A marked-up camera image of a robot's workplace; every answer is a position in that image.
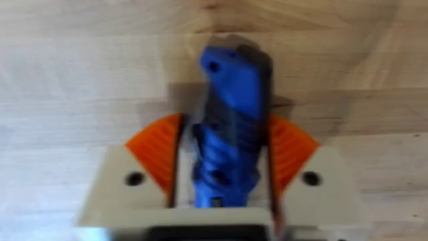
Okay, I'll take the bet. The right gripper white and orange right finger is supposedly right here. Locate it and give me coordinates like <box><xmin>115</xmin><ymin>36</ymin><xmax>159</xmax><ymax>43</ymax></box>
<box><xmin>266</xmin><ymin>113</ymin><xmax>364</xmax><ymax>235</ymax></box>

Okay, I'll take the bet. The right gripper white and orange left finger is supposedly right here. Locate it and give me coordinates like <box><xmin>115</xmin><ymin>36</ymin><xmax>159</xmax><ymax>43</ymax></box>
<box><xmin>77</xmin><ymin>112</ymin><xmax>185</xmax><ymax>227</ymax></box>

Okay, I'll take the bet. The blue electric screwdriver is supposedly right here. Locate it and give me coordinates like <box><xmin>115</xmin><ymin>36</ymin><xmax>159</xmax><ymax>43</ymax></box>
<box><xmin>191</xmin><ymin>45</ymin><xmax>274</xmax><ymax>209</ymax></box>

